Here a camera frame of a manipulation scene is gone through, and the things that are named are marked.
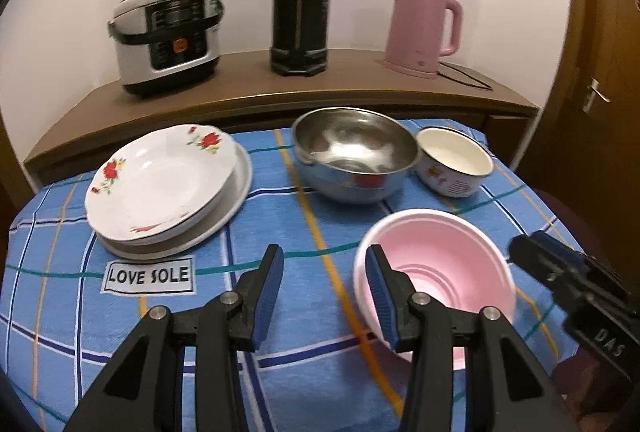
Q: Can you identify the black kettle cable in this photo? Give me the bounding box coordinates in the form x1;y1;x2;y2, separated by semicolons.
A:
437;62;493;90

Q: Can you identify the pink electric kettle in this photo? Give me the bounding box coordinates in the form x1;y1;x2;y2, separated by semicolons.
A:
383;0;463;80

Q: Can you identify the white enamel bowl with print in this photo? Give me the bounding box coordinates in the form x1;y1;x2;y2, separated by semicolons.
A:
412;126;495;198

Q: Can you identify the white cloth label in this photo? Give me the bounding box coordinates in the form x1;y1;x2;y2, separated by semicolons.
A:
101;256;195;295

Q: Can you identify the stainless steel bowl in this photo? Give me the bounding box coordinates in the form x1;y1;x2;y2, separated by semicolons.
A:
291;107;420;205

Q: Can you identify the metal door handle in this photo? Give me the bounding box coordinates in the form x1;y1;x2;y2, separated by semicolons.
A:
582;78;612;113

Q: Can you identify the white bowl pink floral rim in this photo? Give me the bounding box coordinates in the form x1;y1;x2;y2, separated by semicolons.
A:
92;147;237;247

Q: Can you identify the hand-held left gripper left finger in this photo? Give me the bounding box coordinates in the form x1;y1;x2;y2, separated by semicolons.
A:
65;243;286;432

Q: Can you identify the wooden door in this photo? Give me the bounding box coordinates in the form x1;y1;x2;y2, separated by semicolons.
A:
540;0;640;213

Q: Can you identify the white plate with red roses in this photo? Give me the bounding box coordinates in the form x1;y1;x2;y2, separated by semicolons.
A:
85;124;236;243

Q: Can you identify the pink plastic bowl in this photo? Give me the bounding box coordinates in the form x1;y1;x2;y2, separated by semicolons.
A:
353;211;517;370

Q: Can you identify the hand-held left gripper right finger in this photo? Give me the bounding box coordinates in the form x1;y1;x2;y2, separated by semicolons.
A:
364;245;566;432

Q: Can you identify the blue plaid cloth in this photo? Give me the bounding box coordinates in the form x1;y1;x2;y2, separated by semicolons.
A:
0;117;596;432

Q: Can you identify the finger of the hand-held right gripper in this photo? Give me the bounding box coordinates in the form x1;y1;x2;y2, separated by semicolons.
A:
509;231;601;308

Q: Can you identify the silver black rice cooker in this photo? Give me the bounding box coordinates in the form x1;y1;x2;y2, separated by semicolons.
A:
106;0;224;99

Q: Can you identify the brown wooden cabinet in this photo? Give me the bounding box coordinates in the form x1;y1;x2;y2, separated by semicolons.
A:
22;47;541;193

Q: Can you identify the grey round plate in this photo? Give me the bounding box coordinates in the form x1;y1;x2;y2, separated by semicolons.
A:
97;145;252;259

